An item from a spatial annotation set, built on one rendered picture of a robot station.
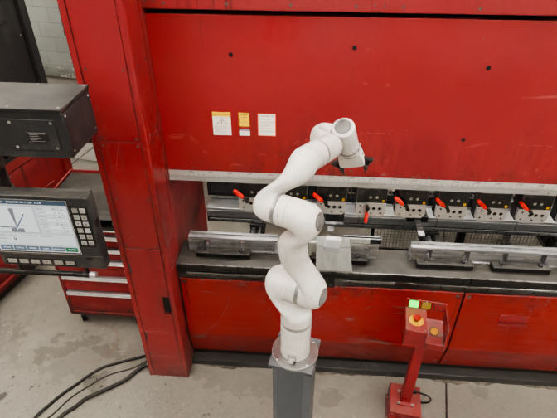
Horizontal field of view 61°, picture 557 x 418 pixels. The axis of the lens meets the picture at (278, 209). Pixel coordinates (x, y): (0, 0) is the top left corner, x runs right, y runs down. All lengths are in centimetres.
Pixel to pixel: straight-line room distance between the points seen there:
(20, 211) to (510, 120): 209
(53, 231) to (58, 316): 180
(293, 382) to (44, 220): 119
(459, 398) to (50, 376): 256
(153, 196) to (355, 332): 142
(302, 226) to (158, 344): 180
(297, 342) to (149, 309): 116
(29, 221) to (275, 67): 119
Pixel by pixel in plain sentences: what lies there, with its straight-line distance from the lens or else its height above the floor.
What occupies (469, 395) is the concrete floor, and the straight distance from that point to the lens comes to 331.
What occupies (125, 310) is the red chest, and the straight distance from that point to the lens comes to 344.
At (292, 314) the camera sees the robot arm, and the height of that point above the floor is 126.
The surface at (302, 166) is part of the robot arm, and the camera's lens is 139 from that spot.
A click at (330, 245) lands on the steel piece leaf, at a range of 251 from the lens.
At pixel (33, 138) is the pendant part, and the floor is 184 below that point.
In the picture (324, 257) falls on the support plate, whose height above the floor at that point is 100.
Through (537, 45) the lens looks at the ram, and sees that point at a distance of 225.
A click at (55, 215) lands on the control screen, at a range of 203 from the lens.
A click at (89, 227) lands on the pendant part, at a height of 146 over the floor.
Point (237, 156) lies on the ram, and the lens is 230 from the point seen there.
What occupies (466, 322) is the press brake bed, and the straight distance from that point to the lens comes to 292.
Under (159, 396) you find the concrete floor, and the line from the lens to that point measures 318.
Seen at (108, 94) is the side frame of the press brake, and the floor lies 187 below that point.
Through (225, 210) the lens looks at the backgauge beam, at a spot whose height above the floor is 97.
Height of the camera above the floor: 258
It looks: 35 degrees down
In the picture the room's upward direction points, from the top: straight up
